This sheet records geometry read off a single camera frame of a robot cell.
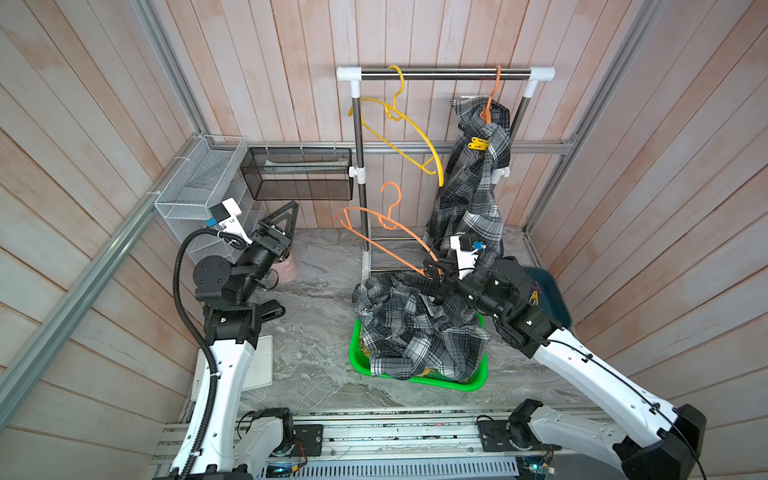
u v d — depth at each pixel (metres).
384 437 0.75
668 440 0.38
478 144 0.62
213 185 0.73
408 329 0.76
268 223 0.50
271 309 0.94
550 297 0.98
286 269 0.99
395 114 0.90
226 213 0.52
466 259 0.57
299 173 0.96
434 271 0.65
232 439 0.42
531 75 0.62
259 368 0.85
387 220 0.70
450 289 0.60
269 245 0.51
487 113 0.67
